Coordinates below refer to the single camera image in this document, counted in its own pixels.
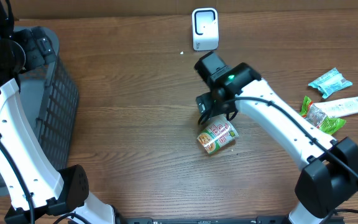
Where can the white conditioner tube gold cap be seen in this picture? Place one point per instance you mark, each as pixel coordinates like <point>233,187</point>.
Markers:
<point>339,108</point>

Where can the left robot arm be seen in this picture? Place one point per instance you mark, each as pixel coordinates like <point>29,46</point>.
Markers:
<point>38,188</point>

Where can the instant noodle cup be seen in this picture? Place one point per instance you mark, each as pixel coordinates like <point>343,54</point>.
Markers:
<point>218,133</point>

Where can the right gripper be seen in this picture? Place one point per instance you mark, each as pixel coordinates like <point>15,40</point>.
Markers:
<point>209,106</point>

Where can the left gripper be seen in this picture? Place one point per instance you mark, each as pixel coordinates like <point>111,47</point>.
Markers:
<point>38,46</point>

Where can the grey plastic shopping basket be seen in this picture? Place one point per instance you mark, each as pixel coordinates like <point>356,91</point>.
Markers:
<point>49,97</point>

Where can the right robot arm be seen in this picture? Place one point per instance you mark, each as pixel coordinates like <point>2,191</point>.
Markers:
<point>329,168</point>

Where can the green snack bag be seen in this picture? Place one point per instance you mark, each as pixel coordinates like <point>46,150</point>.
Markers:
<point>318,118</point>

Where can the teal snack packet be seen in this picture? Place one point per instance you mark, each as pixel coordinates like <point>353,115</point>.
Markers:
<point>329,83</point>

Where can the white barcode scanner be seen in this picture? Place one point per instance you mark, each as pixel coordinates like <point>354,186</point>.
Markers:
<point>205,29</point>

